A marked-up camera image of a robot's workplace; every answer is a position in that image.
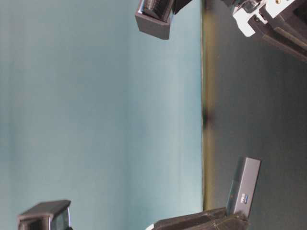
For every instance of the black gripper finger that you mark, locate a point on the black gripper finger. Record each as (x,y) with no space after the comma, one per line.
(50,215)
(154,17)
(214,219)

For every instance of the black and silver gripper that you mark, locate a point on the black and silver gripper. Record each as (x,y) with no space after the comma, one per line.
(281,23)

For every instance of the dark grey USB hub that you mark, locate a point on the dark grey USB hub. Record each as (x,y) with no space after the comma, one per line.
(243,186)

